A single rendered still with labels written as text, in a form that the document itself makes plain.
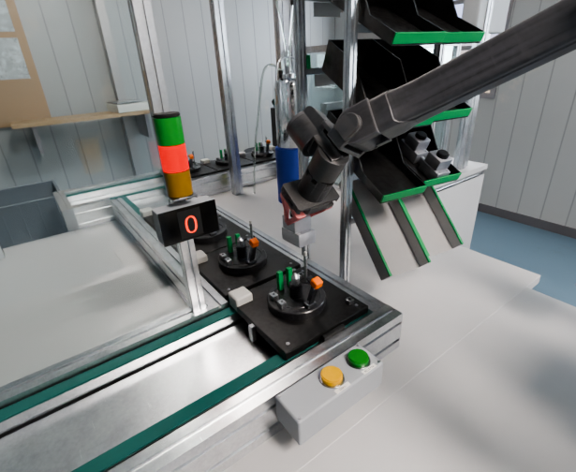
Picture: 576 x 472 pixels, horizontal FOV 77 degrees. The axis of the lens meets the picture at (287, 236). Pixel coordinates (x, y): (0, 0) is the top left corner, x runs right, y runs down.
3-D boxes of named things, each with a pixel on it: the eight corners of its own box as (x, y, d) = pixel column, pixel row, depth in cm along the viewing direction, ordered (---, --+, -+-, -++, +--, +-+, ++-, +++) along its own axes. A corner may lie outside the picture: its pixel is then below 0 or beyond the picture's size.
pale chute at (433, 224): (452, 249, 102) (464, 243, 98) (418, 260, 97) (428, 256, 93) (409, 166, 110) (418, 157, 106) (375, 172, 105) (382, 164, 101)
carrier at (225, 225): (256, 241, 121) (252, 206, 116) (188, 265, 109) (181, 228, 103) (222, 220, 139) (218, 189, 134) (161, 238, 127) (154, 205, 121)
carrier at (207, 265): (301, 270, 103) (299, 230, 98) (226, 302, 91) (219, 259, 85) (256, 241, 121) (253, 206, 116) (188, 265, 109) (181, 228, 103)
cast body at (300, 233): (316, 242, 77) (314, 212, 74) (299, 248, 75) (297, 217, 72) (292, 230, 83) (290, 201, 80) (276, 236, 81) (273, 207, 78)
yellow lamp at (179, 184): (197, 194, 72) (193, 169, 70) (173, 199, 69) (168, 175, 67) (187, 188, 75) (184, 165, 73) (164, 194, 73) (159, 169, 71)
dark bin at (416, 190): (422, 193, 87) (436, 169, 82) (380, 204, 82) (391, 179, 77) (361, 129, 103) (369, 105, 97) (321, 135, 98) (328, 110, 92)
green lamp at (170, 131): (189, 143, 67) (184, 116, 65) (163, 147, 65) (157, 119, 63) (179, 140, 71) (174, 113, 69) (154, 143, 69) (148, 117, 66)
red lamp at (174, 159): (193, 169, 70) (189, 143, 67) (168, 174, 67) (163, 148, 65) (184, 165, 73) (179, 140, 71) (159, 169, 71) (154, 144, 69)
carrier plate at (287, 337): (368, 312, 85) (368, 304, 84) (286, 361, 72) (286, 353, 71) (303, 272, 102) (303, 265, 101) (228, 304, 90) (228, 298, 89)
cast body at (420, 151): (424, 161, 98) (435, 139, 93) (412, 164, 96) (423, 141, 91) (405, 143, 103) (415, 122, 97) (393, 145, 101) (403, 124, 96)
